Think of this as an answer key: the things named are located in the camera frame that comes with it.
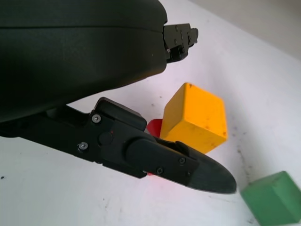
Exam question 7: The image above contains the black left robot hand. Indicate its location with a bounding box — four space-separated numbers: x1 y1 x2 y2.
0 0 237 195

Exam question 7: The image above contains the red cube block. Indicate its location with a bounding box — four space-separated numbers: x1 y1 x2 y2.
143 118 165 181

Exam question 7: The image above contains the yellow cube block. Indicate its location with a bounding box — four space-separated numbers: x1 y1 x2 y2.
159 82 229 155

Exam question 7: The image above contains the green cube block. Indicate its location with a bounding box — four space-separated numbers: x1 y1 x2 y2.
240 170 301 226

